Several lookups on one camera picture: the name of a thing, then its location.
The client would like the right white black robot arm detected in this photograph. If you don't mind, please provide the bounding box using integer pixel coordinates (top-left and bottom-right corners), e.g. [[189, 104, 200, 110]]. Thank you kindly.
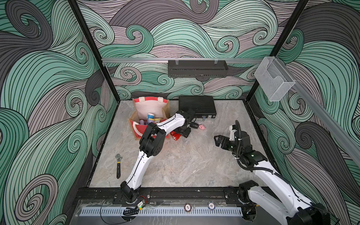
[[214, 130, 331, 225]]

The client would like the red jute tote bag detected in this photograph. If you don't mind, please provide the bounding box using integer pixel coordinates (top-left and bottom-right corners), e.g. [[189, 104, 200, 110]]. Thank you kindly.
[[128, 97, 170, 140]]

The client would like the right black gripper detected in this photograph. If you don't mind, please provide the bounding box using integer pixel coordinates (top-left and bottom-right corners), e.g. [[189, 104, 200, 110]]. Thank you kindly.
[[214, 134, 242, 157]]

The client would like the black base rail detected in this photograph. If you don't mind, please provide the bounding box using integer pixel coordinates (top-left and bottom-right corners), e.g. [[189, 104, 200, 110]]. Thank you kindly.
[[75, 187, 296, 205]]

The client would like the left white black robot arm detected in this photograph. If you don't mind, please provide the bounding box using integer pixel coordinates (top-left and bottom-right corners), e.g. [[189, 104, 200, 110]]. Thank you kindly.
[[121, 109, 196, 203]]

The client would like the white slotted cable duct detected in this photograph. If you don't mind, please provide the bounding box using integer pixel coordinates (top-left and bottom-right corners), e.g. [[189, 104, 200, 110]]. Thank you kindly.
[[79, 207, 243, 217]]

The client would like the clear plastic wall bin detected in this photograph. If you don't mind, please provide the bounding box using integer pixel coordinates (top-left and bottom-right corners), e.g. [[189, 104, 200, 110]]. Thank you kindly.
[[254, 56, 295, 102]]

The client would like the black wall shelf tray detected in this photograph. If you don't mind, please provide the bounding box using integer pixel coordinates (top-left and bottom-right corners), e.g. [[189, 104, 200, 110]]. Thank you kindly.
[[167, 60, 229, 78]]

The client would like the black tool on table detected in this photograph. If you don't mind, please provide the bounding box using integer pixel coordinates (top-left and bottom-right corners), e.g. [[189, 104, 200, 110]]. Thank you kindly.
[[115, 154, 122, 179]]

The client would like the small blue object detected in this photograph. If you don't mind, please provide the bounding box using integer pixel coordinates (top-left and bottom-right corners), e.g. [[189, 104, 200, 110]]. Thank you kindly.
[[146, 113, 155, 124]]

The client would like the black hard case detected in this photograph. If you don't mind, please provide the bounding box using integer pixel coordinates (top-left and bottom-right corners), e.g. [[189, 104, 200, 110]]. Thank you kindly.
[[179, 96, 217, 119]]

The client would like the red flashlight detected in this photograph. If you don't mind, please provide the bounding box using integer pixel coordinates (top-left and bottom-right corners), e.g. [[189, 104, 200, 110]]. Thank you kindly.
[[170, 131, 182, 141]]

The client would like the black microphone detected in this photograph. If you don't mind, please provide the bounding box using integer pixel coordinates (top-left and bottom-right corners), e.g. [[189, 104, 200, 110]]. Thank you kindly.
[[189, 122, 199, 129]]

